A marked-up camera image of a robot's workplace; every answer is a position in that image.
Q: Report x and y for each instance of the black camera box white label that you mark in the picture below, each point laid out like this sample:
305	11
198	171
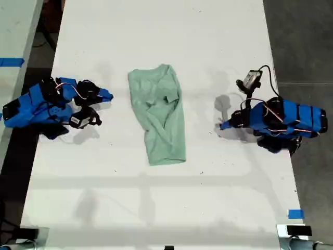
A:
81	118

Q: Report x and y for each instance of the long blue tape strip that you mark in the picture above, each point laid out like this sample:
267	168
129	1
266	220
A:
11	62

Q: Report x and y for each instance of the pale green t-shirt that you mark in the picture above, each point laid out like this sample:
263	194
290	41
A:
158	114

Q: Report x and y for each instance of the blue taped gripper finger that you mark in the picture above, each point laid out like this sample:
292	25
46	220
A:
226	123
105	92
225	127
104	99

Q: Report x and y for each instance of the white mounting plate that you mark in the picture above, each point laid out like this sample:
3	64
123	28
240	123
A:
281	230

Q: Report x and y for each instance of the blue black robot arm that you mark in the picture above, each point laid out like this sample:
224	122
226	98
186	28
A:
39	101
288	117

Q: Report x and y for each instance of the black silver camera box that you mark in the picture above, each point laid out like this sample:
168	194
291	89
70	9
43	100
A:
249	79

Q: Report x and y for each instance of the grey metal pipe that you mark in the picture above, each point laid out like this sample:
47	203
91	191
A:
18	246
304	244

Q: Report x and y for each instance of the short blue tape strip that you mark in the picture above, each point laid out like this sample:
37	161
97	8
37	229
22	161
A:
296	214

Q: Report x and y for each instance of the small black box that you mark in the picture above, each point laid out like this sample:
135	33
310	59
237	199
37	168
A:
28	233
299	230

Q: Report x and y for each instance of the black camera stalk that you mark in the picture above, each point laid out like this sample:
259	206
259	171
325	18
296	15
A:
247	100

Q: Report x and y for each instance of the white side table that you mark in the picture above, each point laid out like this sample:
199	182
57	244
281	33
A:
15	34

